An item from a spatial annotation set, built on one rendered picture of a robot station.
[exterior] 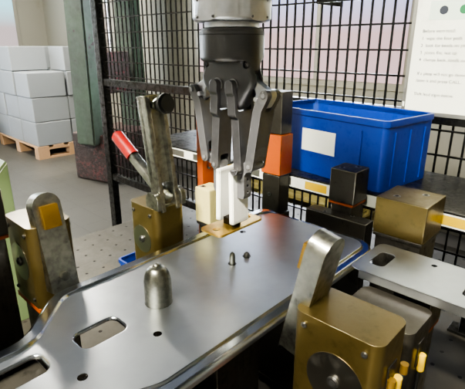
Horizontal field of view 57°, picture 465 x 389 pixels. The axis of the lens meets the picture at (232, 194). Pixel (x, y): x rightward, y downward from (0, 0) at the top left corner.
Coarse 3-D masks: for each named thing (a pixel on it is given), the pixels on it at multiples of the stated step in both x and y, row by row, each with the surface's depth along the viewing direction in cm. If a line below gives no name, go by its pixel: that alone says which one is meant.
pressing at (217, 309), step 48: (192, 240) 65; (240, 240) 66; (288, 240) 66; (96, 288) 53; (192, 288) 53; (240, 288) 53; (288, 288) 53; (48, 336) 44; (144, 336) 44; (192, 336) 44; (240, 336) 45; (48, 384) 38; (96, 384) 38; (144, 384) 38; (192, 384) 39
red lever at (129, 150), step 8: (112, 136) 70; (120, 136) 70; (120, 144) 69; (128, 144) 69; (128, 152) 69; (136, 152) 69; (128, 160) 69; (136, 160) 68; (136, 168) 68; (144, 168) 67; (144, 176) 67; (168, 192) 66; (168, 200) 65
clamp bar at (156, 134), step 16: (144, 96) 61; (160, 96) 60; (144, 112) 61; (160, 112) 60; (144, 128) 62; (160, 128) 64; (144, 144) 63; (160, 144) 64; (160, 160) 65; (160, 176) 64; (176, 176) 66; (160, 192) 64; (176, 192) 66
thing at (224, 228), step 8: (224, 216) 57; (248, 216) 59; (256, 216) 59; (216, 224) 56; (224, 224) 56; (240, 224) 56; (248, 224) 57; (208, 232) 54; (216, 232) 54; (224, 232) 54; (232, 232) 54
